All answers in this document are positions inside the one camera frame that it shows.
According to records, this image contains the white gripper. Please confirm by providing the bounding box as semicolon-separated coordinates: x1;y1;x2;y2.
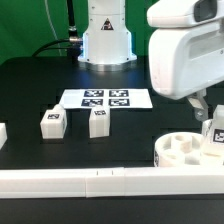
149;21;224;121

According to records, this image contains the white round stool seat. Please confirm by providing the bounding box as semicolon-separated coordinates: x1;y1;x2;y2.
154;132;224;167

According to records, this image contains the white sheet with tags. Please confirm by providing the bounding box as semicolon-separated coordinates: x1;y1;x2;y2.
59;89;153;109

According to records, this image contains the white front barrier rail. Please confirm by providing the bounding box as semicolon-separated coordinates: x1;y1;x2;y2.
0;166;224;198

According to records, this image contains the white barrier rail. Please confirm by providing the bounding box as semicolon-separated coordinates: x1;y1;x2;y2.
0;123;7;150
0;166;224;198

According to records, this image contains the black cable with connector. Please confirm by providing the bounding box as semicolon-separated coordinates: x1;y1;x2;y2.
32;0;84;63

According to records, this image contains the thin grey cable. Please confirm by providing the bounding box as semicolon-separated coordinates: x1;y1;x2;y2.
44;0;64;57

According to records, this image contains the white left barrier rail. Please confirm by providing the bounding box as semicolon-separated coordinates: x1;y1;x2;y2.
0;123;7;150

